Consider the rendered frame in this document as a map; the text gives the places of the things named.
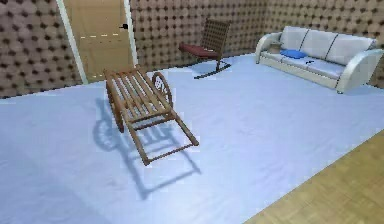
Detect brown slatted wooden rocking chair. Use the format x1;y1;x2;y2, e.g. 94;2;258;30
103;64;200;167

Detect dark rocking chair red seat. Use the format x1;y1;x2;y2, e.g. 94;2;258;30
178;18;232;80

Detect blue cushion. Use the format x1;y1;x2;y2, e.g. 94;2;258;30
279;49;308;60

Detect tan wooden room door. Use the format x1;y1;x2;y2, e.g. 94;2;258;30
63;0;134;83

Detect white three-seat sofa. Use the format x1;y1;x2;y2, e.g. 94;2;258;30
255;25;384;94

